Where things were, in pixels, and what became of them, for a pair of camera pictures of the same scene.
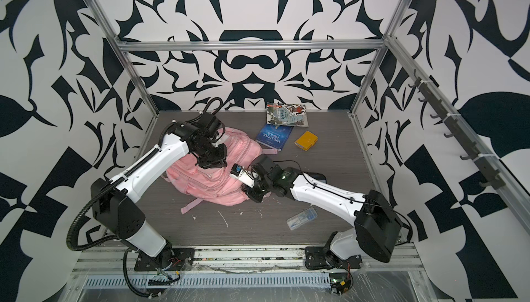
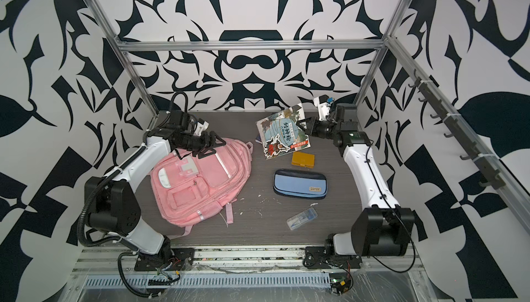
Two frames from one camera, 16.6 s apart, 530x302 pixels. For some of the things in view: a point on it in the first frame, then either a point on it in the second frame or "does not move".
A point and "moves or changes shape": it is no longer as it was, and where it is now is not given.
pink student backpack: (187, 178) moves or changes shape
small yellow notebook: (306, 140) -> (303, 159)
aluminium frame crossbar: (252, 44) does not move
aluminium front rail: (242, 260) does not move
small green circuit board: (339, 282) does not move
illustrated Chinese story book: (288, 114) moves or changes shape
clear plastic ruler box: (301, 218) does not move
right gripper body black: (261, 187) -> (325, 129)
